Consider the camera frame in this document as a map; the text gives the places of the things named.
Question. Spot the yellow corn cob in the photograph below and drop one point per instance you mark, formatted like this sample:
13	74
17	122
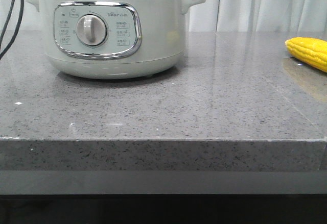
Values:
312	51

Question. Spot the pale green electric cooking pot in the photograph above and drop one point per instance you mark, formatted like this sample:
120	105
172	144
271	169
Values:
113	39

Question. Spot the white pleated curtain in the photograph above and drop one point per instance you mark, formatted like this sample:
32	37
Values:
258	16

